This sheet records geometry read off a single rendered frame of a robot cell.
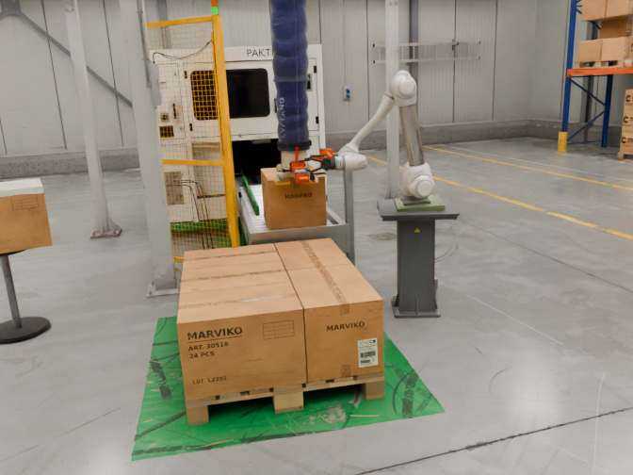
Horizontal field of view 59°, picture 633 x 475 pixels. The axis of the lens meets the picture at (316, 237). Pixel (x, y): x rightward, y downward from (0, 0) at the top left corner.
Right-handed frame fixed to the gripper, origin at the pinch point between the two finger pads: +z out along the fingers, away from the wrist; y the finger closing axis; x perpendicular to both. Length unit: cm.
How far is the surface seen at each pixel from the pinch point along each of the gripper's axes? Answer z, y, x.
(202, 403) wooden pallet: 74, 96, -107
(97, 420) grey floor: 127, 108, -90
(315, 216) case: -10.7, 40.2, 26.7
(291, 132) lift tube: 5.1, -20.5, 12.3
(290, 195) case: 6.0, 24.0, 26.8
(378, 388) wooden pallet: -15, 102, -107
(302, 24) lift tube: -5, -87, 11
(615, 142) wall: -769, 96, 677
